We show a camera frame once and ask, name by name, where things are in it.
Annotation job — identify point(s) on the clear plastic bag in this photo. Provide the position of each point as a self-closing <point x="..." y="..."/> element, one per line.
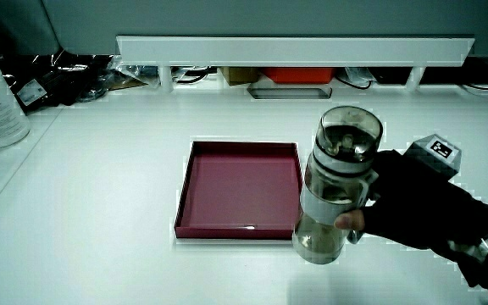
<point x="131" y="74"/>

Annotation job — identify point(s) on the person's right hand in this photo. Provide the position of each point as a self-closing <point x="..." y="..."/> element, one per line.
<point x="413" y="207"/>

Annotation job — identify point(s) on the white desk shelf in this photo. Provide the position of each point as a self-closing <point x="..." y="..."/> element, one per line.
<point x="295" y="51"/>

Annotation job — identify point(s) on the brown cardboard box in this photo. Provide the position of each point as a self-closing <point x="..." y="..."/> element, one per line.
<point x="239" y="75"/>

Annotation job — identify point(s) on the orange box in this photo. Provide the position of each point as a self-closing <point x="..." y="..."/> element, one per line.
<point x="299" y="74"/>

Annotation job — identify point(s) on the black plastic bag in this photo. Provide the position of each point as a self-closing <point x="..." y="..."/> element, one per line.
<point x="53" y="80"/>

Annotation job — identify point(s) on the dark red square tray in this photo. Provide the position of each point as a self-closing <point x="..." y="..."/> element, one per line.
<point x="240" y="188"/>

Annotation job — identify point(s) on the clear bottle with grey lid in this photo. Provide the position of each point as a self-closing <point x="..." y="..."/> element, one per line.
<point x="333" y="186"/>

